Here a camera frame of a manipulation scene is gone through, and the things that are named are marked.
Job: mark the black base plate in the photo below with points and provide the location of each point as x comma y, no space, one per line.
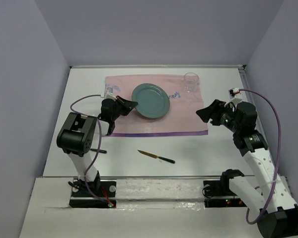
216,197
82,198

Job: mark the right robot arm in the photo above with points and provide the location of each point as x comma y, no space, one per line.
270,207

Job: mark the gold knife black handle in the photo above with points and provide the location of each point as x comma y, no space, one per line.
156,156

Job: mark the gold fork black handle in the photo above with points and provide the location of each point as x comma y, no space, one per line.
100,150

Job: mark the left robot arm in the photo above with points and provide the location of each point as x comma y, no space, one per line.
76,136

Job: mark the teal ceramic plate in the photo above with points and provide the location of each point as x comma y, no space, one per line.
153,101

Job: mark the clear drinking glass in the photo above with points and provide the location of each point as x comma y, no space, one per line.
190,81

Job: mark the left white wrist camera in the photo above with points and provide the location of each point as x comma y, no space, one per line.
108,93

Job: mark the pink cloth placemat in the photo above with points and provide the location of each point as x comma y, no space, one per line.
181,120

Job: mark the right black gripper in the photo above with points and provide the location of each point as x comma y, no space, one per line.
212,111

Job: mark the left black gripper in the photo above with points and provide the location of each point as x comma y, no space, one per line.
126,105

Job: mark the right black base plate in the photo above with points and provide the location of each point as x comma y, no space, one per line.
216,197

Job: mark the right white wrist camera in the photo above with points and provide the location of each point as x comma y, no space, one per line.
235,97

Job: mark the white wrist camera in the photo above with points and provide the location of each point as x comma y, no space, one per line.
235,97
108,93

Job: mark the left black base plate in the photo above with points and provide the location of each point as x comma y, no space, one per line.
82,198

